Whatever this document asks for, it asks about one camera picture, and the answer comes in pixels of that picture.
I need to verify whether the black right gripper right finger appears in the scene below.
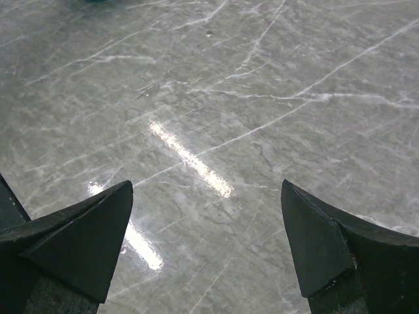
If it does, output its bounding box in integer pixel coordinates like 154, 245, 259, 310
281, 180, 418, 313

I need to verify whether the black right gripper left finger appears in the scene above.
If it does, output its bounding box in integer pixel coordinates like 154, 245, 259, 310
1, 181, 133, 313

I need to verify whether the teal translucent plastic bin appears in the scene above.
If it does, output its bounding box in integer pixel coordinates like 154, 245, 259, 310
84, 0, 108, 3

